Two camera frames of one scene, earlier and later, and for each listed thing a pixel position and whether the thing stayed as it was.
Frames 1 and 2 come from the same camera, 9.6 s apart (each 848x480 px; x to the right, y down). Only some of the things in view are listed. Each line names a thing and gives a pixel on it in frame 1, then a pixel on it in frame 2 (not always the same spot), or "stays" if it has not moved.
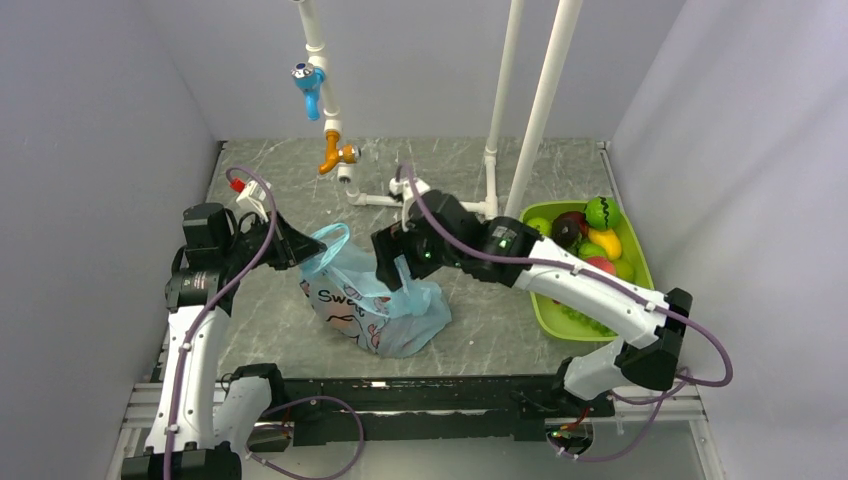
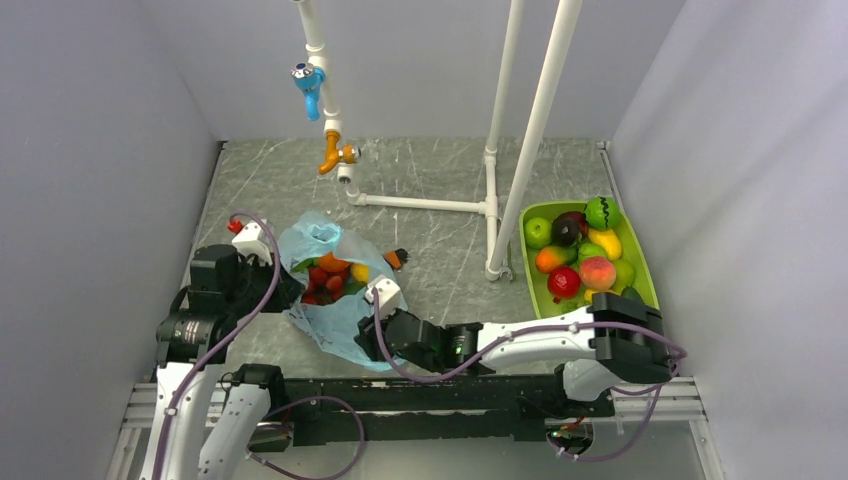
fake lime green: [589, 249] stays
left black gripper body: [245, 247] to [255, 279]
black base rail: [428, 412] stays
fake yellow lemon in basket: [609, 239] stays
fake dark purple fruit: [569, 226] stays
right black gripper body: [423, 259] to [366, 325]
